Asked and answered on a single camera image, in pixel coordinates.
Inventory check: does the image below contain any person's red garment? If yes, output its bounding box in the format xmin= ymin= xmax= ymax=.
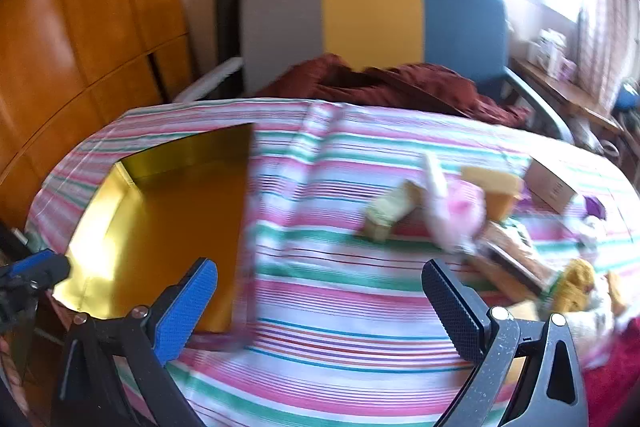
xmin=582 ymin=317 xmax=640 ymax=427

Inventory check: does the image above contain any checked curtain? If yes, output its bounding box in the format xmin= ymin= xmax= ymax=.
xmin=575 ymin=0 xmax=640 ymax=108

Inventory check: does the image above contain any purple snack packet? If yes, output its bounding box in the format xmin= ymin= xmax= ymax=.
xmin=582 ymin=194 xmax=607 ymax=220

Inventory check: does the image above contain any wooden side table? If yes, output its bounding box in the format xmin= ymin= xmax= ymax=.
xmin=510 ymin=57 xmax=626 ymax=138

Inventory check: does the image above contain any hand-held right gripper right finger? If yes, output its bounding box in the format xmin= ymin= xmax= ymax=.
xmin=421 ymin=258 xmax=590 ymax=427

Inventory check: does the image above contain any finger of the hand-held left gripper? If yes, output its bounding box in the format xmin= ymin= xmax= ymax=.
xmin=0 ymin=249 xmax=71 ymax=293

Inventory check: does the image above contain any yellow knitted sock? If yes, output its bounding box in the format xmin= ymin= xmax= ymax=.
xmin=552 ymin=258 xmax=598 ymax=313

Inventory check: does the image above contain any maroon jacket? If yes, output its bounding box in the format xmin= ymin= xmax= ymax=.
xmin=255 ymin=53 xmax=531 ymax=128

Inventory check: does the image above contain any purple patterned box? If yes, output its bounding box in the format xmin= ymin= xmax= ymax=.
xmin=557 ymin=57 xmax=580 ymax=82

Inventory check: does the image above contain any white carton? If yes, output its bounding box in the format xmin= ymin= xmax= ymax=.
xmin=525 ymin=29 xmax=568 ymax=72

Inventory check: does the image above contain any wooden wardrobe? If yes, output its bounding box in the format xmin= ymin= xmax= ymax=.
xmin=0 ymin=0 xmax=196 ymax=228

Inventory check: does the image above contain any grey yellow blue chair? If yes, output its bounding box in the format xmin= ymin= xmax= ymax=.
xmin=172 ymin=0 xmax=576 ymax=142

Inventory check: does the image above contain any maroon box with gold interior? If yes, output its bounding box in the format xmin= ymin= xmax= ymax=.
xmin=52 ymin=122 xmax=257 ymax=348

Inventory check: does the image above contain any pink white bag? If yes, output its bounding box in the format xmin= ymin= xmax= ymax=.
xmin=420 ymin=153 xmax=488 ymax=253

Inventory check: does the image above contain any yellow green snack packet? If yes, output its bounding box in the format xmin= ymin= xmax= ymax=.
xmin=357 ymin=181 xmax=423 ymax=242

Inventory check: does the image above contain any striped tablecloth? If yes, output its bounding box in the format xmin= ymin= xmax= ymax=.
xmin=25 ymin=99 xmax=636 ymax=427

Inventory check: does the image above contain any beige cardboard box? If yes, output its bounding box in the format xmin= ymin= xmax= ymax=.
xmin=525 ymin=159 xmax=583 ymax=214

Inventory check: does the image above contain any blue round container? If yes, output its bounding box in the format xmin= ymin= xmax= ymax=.
xmin=614 ymin=82 xmax=640 ymax=115

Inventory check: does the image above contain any cracker packet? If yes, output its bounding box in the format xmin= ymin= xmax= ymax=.
xmin=467 ymin=222 xmax=556 ymax=303

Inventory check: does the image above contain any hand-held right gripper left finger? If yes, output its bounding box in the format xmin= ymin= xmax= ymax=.
xmin=52 ymin=257 xmax=221 ymax=427

